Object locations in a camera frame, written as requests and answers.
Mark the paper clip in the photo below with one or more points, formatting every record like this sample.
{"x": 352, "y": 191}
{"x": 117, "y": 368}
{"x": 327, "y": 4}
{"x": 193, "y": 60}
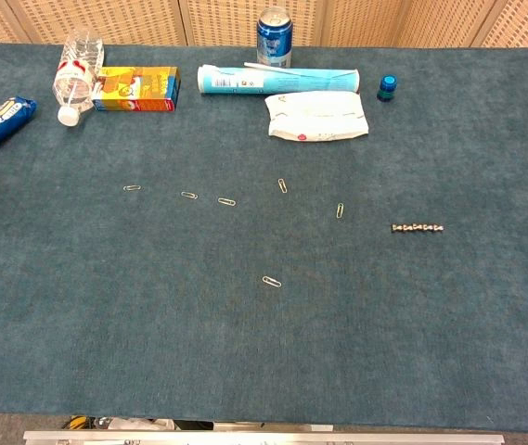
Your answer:
{"x": 339, "y": 211}
{"x": 189, "y": 195}
{"x": 271, "y": 281}
{"x": 282, "y": 186}
{"x": 227, "y": 202}
{"x": 132, "y": 187}

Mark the silver magnetic bead bar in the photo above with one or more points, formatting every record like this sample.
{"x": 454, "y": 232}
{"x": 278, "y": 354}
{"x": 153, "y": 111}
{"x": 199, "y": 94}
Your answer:
{"x": 416, "y": 227}

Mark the white wet wipes pack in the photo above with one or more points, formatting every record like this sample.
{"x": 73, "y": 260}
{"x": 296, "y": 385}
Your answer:
{"x": 314, "y": 113}

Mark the teal felt table cover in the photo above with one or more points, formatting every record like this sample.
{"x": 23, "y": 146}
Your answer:
{"x": 198, "y": 334}

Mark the light blue cylindrical tube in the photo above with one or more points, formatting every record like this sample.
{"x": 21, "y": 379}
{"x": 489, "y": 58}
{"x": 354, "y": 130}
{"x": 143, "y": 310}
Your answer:
{"x": 300, "y": 83}

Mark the white thin stick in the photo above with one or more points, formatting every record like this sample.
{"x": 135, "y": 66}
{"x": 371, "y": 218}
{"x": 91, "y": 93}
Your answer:
{"x": 268, "y": 67}

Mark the blue soda can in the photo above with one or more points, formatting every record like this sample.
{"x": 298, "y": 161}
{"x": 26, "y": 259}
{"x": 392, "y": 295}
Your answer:
{"x": 274, "y": 42}

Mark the yellow orange cardboard box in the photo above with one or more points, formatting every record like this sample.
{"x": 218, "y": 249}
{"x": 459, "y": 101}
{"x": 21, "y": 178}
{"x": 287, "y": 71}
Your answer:
{"x": 138, "y": 90}

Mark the small blue capped bottle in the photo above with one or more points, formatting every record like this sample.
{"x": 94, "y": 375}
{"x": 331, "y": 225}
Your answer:
{"x": 387, "y": 88}

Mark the white crumpled plastic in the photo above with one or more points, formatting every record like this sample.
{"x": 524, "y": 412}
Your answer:
{"x": 140, "y": 423}

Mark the clear plastic water bottle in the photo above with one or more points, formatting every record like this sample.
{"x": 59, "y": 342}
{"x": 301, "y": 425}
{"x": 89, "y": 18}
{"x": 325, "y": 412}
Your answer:
{"x": 75, "y": 76}

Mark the wicker folding screen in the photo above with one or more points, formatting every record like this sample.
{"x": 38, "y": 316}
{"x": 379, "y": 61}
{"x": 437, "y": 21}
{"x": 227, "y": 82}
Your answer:
{"x": 129, "y": 18}

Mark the blue cookie pack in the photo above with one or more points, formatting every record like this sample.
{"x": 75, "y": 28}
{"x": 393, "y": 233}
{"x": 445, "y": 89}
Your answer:
{"x": 1, "y": 120}

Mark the aluminium rail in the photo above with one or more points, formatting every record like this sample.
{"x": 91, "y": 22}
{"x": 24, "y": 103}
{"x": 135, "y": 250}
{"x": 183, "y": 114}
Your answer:
{"x": 263, "y": 437}

